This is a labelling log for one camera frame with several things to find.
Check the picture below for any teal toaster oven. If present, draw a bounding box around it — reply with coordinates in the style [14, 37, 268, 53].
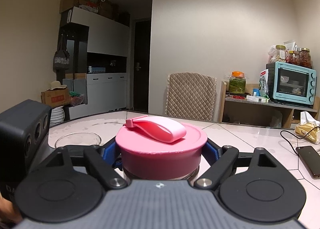
[266, 61, 317, 107]

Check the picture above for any black smartphone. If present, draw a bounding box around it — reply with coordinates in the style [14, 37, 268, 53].
[296, 146, 320, 179]

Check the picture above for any person left hand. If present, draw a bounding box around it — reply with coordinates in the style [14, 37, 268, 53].
[0, 196, 22, 224]

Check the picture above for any green pickle jar orange lid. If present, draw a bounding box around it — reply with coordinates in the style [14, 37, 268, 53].
[228, 71, 246, 94]

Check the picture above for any stack of white plates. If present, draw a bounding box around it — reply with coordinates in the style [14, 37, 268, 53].
[50, 106, 65, 127]

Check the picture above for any clear glass cup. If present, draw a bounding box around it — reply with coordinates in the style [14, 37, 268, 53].
[55, 132, 102, 148]

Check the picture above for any cardboard box with hat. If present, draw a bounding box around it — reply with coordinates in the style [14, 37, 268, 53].
[41, 81, 71, 108]

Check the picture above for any pink patterned thermos jar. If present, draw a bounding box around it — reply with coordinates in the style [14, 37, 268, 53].
[121, 166, 200, 184]

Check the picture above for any wooden side shelf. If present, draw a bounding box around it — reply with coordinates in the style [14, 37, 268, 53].
[217, 81, 319, 128]

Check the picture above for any red preserve jar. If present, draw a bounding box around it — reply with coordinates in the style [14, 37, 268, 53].
[299, 48, 312, 68]
[285, 51, 300, 66]

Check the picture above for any white storage cabinet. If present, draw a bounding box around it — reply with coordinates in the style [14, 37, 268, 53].
[59, 7, 130, 119]

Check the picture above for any yellow snack bag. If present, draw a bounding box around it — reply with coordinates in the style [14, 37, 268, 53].
[295, 111, 319, 145]

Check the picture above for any light jar yellow lid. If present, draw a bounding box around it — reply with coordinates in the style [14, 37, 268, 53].
[273, 45, 287, 62]

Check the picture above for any hanging grey bag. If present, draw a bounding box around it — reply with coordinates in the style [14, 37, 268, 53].
[53, 35, 70, 70]

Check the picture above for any red preserve jar right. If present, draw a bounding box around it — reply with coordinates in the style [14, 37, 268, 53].
[299, 48, 312, 68]

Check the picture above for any pink jar lid with strap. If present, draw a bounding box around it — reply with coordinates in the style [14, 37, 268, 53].
[116, 115, 208, 178]

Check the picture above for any red preserve jar middle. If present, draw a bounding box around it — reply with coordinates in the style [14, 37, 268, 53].
[285, 51, 300, 66]

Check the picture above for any quilted beige chair back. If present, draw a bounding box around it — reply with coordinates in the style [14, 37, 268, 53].
[165, 72, 217, 121]

